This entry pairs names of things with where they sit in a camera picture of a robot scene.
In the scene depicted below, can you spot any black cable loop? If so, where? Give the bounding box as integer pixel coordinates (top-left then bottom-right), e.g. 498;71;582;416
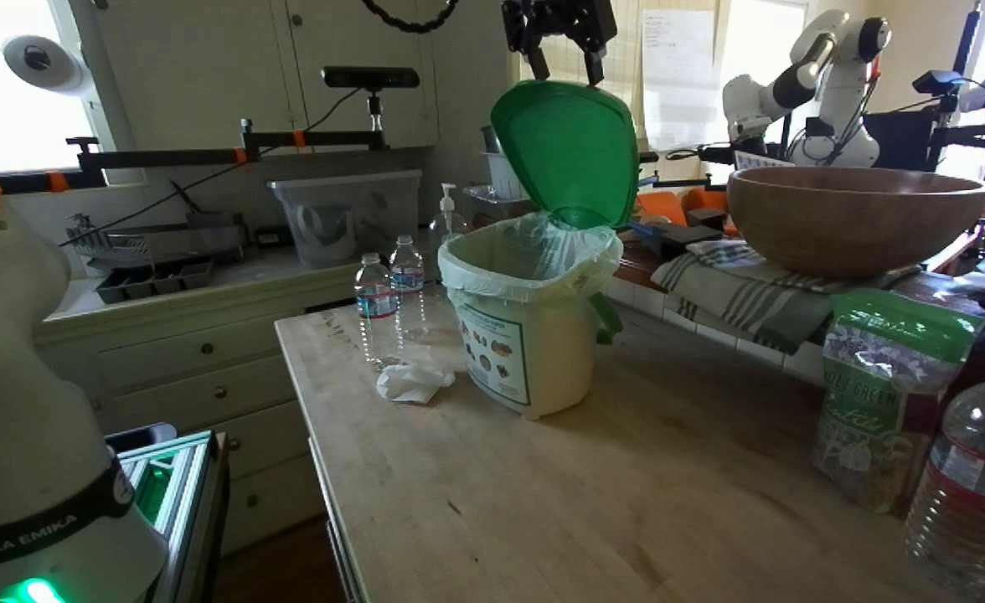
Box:
360;0;463;36

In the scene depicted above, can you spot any black bar camera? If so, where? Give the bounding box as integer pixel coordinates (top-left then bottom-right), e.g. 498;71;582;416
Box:
318;65;421;94

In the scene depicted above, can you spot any cream drawer cabinet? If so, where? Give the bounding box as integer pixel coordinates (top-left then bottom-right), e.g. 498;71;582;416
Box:
35;260;362;555

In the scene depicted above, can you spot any wooden bowl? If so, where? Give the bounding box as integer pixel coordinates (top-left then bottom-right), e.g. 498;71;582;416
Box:
723;164;985;283

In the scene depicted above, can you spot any green bin lid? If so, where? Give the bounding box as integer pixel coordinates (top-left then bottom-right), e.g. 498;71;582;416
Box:
487;76;642;231

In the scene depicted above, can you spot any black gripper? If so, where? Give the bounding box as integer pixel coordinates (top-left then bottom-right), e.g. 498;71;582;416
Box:
498;0;621;90

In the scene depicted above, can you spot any small clear water bottle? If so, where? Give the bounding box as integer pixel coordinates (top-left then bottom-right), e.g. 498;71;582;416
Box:
385;231;432;344
351;250;401;369

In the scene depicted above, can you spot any clear plastic tub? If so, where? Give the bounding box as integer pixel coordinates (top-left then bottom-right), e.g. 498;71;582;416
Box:
269;169;425;272

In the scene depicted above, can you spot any pale green bin liner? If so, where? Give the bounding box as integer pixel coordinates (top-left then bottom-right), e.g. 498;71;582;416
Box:
435;212;628;349

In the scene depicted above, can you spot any round white lamp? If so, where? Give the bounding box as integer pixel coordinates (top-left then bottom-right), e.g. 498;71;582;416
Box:
0;30;88;96

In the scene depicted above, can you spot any clear pump bottle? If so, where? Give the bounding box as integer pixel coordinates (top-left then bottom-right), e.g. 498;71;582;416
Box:
432;180;465;243

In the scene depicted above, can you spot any green white snack bag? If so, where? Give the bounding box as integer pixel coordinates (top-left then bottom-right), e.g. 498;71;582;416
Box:
811;284;985;517

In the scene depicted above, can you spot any white paper sheet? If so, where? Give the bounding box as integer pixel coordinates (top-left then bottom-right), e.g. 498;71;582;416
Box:
636;6;719;155

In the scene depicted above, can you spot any crumpled white tissue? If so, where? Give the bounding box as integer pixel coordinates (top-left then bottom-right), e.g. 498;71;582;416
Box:
371;358;460;410

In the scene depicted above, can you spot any white compost bin body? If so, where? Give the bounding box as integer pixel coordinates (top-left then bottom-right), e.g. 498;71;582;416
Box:
454;294;603;422

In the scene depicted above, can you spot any striped folded cloth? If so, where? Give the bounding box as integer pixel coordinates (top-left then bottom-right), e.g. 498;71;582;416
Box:
651;250;841;358

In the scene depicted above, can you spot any orange object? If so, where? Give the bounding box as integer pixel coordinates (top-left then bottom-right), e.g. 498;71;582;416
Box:
636;188;734;227

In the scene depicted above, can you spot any grey metal dish rack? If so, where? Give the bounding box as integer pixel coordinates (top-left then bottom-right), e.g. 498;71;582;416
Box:
64;214;250;307

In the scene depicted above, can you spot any large clear water bottle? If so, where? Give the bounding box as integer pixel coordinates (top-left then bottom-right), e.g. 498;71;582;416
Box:
900;356;985;600

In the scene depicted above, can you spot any black mounting rail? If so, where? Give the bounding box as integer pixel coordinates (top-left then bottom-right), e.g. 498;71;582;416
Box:
64;115;389;173

